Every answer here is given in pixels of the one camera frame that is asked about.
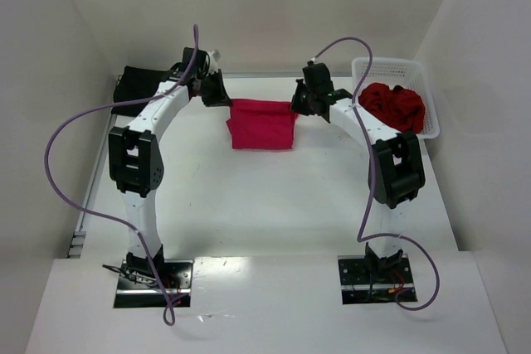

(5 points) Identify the pink t-shirt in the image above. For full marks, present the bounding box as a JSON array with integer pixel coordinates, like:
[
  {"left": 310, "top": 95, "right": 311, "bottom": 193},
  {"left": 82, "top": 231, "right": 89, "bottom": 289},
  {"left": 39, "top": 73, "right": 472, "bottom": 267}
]
[{"left": 226, "top": 99, "right": 298, "bottom": 151}]

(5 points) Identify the dark red t-shirt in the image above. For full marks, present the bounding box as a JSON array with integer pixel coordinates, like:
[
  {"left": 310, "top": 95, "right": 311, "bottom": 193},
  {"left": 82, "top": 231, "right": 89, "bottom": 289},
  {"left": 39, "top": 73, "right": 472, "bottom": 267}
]
[{"left": 358, "top": 82, "right": 426, "bottom": 134}]

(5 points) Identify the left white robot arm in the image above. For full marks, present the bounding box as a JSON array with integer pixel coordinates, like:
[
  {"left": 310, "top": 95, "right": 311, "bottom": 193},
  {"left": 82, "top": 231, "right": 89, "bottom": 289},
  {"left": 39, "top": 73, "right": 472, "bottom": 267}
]
[{"left": 109, "top": 47, "right": 231, "bottom": 278}]

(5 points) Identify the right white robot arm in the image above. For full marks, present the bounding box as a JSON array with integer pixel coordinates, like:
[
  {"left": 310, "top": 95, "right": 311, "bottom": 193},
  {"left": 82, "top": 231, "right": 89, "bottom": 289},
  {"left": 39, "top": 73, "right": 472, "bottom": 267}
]
[{"left": 290, "top": 60, "right": 426, "bottom": 274}]

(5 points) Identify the black folded t-shirt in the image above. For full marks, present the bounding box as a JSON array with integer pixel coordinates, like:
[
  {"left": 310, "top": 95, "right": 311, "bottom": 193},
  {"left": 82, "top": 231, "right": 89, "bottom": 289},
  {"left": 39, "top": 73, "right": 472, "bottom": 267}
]
[{"left": 113, "top": 65, "right": 168, "bottom": 103}]

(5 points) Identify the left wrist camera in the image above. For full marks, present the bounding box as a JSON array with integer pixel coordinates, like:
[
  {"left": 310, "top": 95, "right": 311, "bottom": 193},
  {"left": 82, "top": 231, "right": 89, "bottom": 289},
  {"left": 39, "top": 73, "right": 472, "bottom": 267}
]
[{"left": 207, "top": 50, "right": 221, "bottom": 74}]

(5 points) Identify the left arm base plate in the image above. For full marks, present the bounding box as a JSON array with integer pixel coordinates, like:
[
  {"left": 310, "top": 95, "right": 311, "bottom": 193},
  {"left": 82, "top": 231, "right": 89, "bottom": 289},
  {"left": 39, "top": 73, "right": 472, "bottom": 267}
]
[{"left": 111, "top": 259, "right": 193, "bottom": 308}]

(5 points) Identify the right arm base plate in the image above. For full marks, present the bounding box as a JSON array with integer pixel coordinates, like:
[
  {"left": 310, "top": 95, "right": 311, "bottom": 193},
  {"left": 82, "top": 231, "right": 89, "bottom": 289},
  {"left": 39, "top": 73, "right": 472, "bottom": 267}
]
[{"left": 338, "top": 256, "right": 417, "bottom": 305}]

